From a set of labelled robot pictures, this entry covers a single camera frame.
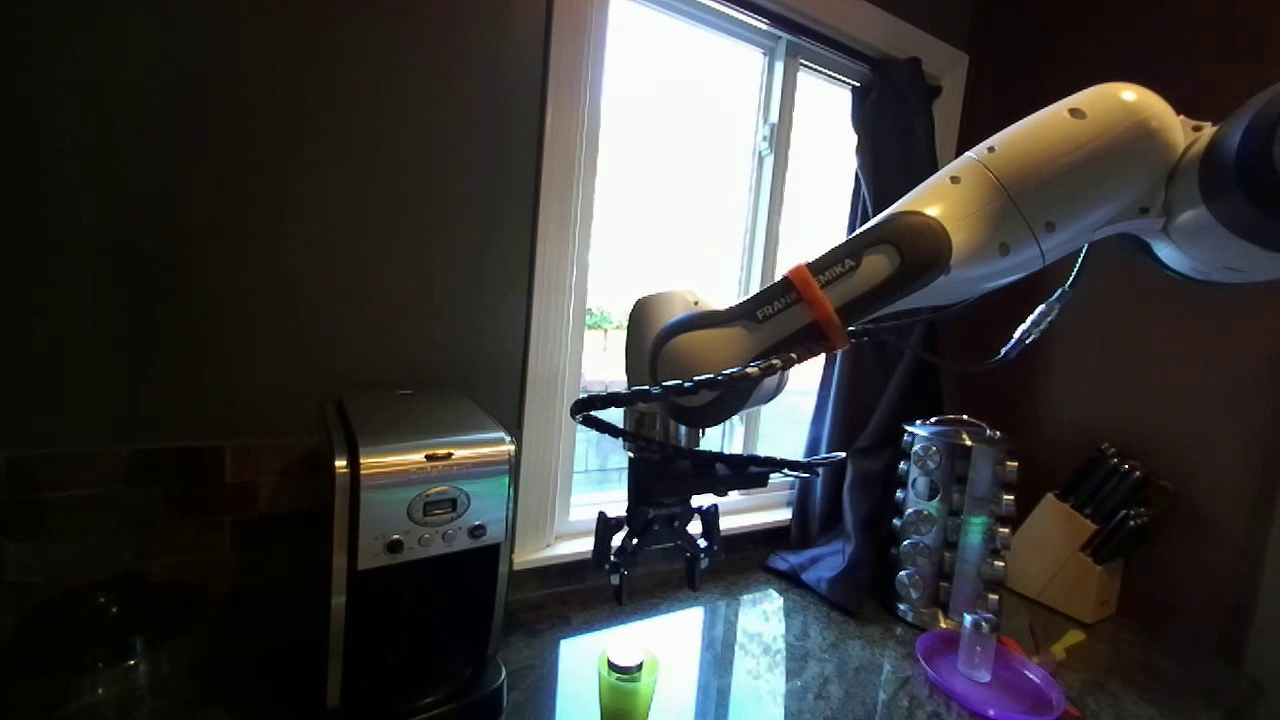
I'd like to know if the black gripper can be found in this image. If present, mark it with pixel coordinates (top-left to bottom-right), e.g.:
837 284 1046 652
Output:
588 439 728 603

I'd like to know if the green translucent plastic cup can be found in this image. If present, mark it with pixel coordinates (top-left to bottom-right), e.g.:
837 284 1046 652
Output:
592 647 660 720

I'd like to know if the metal revolving spice rack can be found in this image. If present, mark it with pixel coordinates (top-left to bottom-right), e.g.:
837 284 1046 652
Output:
889 412 1024 633

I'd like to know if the silver black coffee maker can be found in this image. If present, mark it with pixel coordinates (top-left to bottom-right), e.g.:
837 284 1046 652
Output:
320 388 521 720

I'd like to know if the white framed window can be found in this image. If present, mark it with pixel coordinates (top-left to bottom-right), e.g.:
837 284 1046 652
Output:
506 0 973 570

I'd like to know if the clear empty glass jar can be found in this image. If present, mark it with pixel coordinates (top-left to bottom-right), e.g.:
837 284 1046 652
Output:
956 603 1005 688

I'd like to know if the purple plastic plate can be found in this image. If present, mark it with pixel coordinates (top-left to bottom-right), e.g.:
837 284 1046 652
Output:
911 623 1072 720

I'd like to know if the wooden knife block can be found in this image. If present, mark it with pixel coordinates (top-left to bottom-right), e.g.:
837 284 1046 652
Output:
1005 486 1127 627

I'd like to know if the yellow plastic utensil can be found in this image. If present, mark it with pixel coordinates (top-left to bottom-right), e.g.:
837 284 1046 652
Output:
1044 623 1093 664

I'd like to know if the orange strap on arm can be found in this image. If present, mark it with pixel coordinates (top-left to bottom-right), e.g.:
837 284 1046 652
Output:
779 261 851 357

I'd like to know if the black knife handle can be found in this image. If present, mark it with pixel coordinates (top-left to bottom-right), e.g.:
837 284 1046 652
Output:
1060 444 1137 526
1084 497 1158 565

